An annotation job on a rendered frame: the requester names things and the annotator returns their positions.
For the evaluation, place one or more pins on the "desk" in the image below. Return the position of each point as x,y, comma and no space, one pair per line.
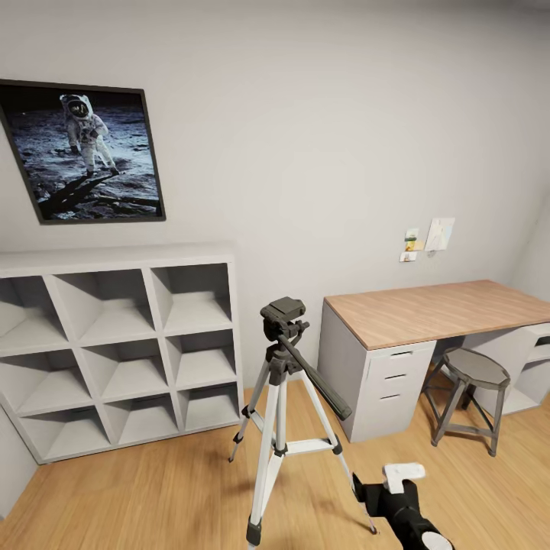
376,347

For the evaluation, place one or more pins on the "taboret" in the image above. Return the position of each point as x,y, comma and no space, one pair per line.
473,369

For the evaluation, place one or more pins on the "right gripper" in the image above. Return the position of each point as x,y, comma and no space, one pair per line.
380,503

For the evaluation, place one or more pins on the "camera tripod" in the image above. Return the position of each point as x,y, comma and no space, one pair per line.
280,359

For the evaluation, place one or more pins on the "painting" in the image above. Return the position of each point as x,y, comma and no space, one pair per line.
86,153

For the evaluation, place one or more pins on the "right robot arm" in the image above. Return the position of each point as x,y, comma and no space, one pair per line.
396,500

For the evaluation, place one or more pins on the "bookcase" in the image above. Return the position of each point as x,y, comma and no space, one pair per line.
39,400

